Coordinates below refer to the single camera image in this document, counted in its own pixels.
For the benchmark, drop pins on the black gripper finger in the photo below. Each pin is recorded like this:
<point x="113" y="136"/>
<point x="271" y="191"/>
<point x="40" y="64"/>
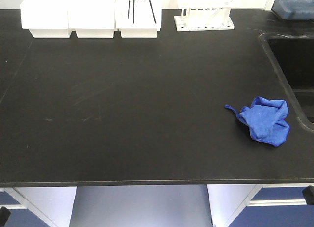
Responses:
<point x="4" y="216"/>
<point x="308" y="194"/>

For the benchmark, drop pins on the blue microfiber cloth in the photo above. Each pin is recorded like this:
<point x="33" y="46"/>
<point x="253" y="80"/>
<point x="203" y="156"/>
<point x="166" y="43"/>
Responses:
<point x="265" y="119"/>

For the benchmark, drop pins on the left blue cabinet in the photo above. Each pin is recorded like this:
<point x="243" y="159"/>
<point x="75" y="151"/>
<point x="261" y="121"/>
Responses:
<point x="38" y="206"/>

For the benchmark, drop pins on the blue cabinet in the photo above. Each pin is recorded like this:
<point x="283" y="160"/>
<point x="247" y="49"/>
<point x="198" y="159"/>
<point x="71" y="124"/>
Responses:
<point x="260" y="205"/>
<point x="38" y="206"/>

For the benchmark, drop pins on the right blue cabinet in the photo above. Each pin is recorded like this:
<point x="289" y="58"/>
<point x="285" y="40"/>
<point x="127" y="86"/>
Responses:
<point x="260" y="205"/>

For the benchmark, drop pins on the black lab sink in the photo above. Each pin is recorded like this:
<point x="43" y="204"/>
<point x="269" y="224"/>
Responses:
<point x="292" y="58"/>

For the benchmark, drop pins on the blue plastic container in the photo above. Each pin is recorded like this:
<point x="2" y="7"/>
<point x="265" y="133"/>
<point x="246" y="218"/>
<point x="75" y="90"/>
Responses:
<point x="294" y="9"/>

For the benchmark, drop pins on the left white storage bin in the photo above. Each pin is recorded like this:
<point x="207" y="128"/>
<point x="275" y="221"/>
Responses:
<point x="45" y="18"/>

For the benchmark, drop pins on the white storage bin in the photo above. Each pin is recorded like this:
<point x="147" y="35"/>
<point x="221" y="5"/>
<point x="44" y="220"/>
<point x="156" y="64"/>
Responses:
<point x="144" y="26"/>
<point x="45" y="18"/>
<point x="92" y="18"/>

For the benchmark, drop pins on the white test tube rack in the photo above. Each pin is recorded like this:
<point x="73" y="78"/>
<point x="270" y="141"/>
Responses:
<point x="205" y="15"/>

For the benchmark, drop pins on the middle white storage bin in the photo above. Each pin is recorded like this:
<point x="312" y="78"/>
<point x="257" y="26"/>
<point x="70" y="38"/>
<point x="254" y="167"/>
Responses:
<point x="92" y="18"/>

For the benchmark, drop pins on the right white storage bin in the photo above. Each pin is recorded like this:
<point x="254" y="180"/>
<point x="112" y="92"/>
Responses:
<point x="144" y="26"/>

